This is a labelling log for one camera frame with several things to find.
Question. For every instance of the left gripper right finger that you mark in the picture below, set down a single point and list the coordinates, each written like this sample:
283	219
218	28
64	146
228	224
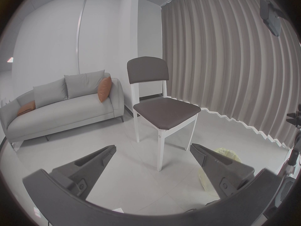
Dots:
218	171

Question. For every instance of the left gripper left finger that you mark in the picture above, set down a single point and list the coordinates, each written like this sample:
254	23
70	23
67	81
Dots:
89	168

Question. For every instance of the yellow plastic bag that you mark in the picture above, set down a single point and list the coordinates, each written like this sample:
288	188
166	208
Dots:
229	153

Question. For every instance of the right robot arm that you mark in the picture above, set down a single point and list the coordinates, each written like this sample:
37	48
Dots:
297	145

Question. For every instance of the pale grey sofa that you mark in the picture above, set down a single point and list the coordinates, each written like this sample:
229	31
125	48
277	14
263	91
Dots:
58	119

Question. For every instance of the grey and white chair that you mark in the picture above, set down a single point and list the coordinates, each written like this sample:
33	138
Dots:
167	112

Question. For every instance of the orange cushion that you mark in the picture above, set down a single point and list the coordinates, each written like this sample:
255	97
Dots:
105	89
26	108

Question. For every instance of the grey cushion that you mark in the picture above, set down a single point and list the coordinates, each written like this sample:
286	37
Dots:
82	86
49	95

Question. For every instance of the beige curtain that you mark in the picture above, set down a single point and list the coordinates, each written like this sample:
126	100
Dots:
223	67

